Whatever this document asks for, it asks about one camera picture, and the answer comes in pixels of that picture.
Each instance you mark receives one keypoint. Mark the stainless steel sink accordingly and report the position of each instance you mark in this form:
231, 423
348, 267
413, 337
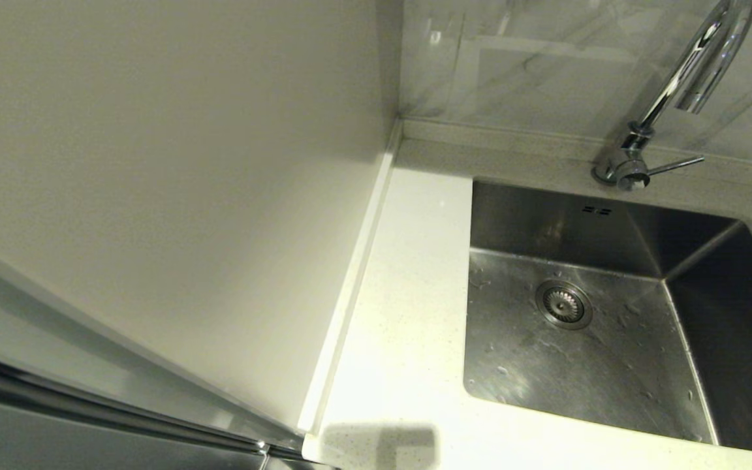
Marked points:
546, 365

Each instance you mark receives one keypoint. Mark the white trim strip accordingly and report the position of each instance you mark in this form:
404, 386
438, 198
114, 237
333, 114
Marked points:
350, 281

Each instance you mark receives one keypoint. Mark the round metal drain strainer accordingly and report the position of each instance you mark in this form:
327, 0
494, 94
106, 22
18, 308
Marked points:
563, 304

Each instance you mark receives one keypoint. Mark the white cabinet side panel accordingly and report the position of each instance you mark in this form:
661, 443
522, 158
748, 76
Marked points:
154, 163

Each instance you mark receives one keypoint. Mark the chrome gooseneck faucet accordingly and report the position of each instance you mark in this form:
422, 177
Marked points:
670, 85

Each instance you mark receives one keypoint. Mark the stainless steel appliance door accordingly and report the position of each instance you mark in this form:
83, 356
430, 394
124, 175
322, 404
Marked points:
23, 447

